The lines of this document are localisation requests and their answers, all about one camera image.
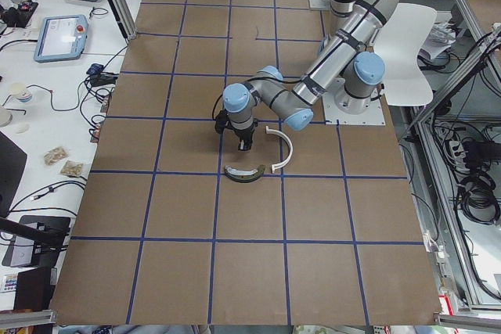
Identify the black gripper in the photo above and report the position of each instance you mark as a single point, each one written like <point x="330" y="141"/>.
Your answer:
<point x="244" y="135"/>

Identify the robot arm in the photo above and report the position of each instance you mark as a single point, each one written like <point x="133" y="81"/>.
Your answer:
<point x="343" y="54"/>

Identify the white curved plastic part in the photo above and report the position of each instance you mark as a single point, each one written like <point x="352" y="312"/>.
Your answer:
<point x="285" y="142"/>

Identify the green curved brake shoe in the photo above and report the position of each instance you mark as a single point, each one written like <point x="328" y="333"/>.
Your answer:
<point x="244" y="176"/>

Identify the white plastic chair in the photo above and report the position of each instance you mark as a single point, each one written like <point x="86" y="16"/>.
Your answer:
<point x="398" y="44"/>

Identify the blue teach pendant near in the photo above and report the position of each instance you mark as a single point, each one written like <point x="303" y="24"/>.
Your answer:
<point x="61" y="38"/>

